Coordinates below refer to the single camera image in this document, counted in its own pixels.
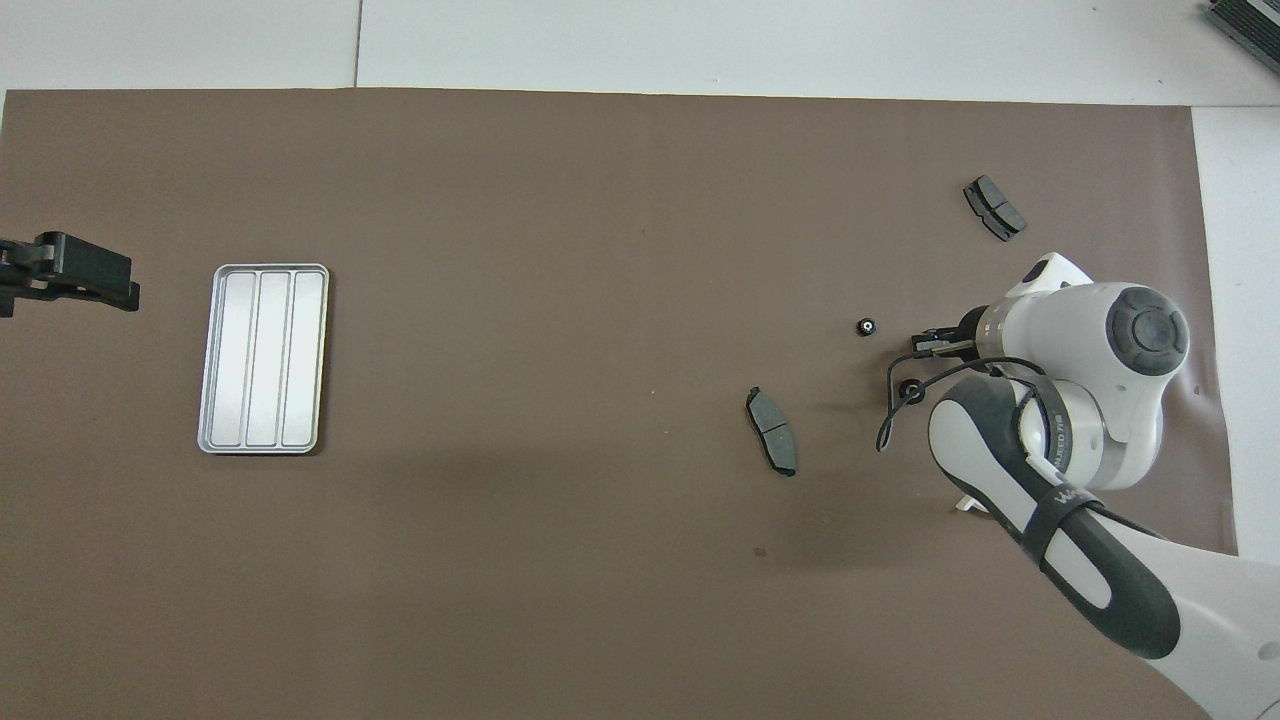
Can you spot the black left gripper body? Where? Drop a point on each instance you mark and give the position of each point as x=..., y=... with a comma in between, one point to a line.
x=15, y=265

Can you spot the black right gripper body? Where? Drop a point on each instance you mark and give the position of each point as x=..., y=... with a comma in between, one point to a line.
x=970, y=335

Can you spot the small black bearing gear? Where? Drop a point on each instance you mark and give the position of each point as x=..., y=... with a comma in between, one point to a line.
x=866, y=326

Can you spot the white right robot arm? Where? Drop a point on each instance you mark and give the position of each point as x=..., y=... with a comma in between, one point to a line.
x=1100, y=330

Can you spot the silver metal tray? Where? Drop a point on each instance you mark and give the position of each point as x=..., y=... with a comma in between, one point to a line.
x=262, y=360

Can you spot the dark grey brake pad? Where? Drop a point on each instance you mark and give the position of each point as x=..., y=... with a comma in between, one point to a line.
x=772, y=430
x=995, y=208

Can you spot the brown table mat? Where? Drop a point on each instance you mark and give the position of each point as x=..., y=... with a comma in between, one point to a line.
x=560, y=250

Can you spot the black ribbed device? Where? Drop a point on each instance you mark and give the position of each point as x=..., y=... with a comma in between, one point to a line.
x=1250, y=25

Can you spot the white curved plastic bracket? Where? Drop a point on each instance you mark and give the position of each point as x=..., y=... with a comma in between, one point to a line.
x=968, y=505

